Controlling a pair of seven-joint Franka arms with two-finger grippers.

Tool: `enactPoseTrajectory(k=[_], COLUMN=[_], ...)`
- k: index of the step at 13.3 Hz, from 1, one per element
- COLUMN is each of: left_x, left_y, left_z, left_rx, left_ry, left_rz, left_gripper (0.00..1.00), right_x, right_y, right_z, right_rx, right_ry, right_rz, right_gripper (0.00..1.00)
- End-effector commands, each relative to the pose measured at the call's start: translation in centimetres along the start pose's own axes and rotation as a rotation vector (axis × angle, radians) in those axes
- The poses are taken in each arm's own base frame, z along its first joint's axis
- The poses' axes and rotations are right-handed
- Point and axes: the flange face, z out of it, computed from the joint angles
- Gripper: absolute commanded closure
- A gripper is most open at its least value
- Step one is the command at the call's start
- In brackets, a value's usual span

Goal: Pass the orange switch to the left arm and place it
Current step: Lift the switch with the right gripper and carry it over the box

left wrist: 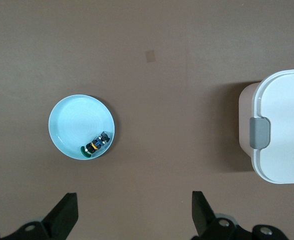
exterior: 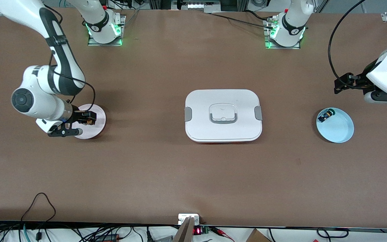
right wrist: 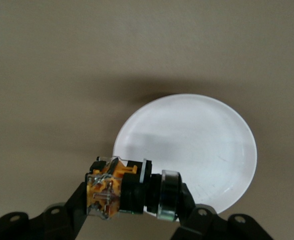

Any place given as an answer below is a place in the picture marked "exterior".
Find black power adapter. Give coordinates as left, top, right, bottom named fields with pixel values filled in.
left=94, top=234, right=119, bottom=242

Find light blue round plate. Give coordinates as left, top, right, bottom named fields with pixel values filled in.
left=316, top=107, right=354, bottom=144

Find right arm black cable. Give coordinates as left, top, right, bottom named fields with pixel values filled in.
left=46, top=4, right=96, bottom=115

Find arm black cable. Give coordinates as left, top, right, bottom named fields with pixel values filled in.
left=46, top=4, right=96, bottom=115
left=328, top=0, right=367, bottom=89

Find white box with grey clips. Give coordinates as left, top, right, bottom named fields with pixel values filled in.
left=184, top=89, right=263, bottom=144

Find whitish pink round plate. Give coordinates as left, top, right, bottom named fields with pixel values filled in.
left=71, top=104, right=106, bottom=139

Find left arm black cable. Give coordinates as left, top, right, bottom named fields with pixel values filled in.
left=328, top=0, right=367, bottom=89

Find brown cardboard piece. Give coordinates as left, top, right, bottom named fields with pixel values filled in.
left=246, top=229, right=271, bottom=242

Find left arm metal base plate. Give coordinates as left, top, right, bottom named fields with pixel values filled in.
left=264, top=17, right=301, bottom=50

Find white socket box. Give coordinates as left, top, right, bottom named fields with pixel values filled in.
left=178, top=214, right=200, bottom=225

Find aluminium profile bar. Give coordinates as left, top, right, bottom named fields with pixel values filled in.
left=173, top=216, right=195, bottom=242

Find black cable across table edge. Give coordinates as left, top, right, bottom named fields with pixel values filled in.
left=210, top=10, right=276, bottom=29

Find red and black clip leads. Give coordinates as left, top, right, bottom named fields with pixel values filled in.
left=210, top=227, right=235, bottom=242

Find metal frame with lights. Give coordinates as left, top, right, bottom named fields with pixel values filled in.
left=172, top=0, right=221, bottom=14

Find small black blue object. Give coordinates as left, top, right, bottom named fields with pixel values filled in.
left=317, top=109, right=335, bottom=123

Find black oval cable loop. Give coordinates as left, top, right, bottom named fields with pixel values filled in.
left=316, top=228, right=349, bottom=240

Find looped thin black cable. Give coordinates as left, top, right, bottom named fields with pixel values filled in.
left=20, top=192, right=57, bottom=232

